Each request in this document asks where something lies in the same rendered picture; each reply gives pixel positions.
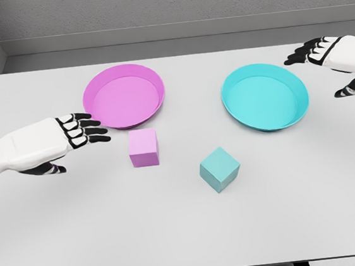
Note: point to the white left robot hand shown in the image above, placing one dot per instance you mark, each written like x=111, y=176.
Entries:
x=41, y=141

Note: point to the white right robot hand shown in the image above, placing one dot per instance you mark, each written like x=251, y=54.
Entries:
x=347, y=54

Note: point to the cyan round plate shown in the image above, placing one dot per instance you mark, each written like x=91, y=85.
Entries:
x=264, y=96

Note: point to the pink round plate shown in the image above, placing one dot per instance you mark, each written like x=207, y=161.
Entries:
x=124, y=96

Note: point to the pink cube block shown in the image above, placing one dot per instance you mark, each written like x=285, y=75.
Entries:
x=143, y=147

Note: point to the teal cube block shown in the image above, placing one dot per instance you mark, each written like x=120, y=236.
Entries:
x=219, y=168

